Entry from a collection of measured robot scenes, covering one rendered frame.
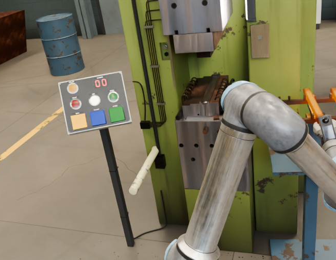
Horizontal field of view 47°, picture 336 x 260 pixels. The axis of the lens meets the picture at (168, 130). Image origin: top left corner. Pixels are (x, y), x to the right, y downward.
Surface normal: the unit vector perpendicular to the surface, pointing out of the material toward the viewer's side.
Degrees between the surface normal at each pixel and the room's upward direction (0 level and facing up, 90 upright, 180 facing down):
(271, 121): 60
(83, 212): 0
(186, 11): 90
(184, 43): 90
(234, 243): 90
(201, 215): 70
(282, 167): 0
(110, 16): 90
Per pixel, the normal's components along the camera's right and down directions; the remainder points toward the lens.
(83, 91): 0.08, -0.07
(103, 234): -0.14, -0.88
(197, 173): -0.26, 0.47
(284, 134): -0.14, 0.24
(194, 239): -0.59, 0.11
